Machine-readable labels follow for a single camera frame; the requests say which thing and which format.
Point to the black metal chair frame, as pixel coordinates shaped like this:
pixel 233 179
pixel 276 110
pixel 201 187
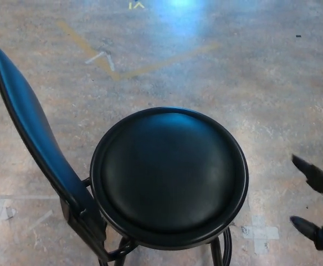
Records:
pixel 222 249

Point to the black padded chair backrest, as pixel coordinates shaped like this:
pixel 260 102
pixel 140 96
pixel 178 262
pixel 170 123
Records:
pixel 25 110

